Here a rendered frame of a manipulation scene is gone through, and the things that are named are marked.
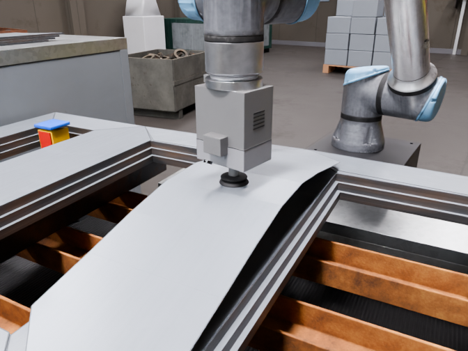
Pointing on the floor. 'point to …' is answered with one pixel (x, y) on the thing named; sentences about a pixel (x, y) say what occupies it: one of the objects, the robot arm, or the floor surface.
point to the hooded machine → (143, 26)
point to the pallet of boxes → (357, 36)
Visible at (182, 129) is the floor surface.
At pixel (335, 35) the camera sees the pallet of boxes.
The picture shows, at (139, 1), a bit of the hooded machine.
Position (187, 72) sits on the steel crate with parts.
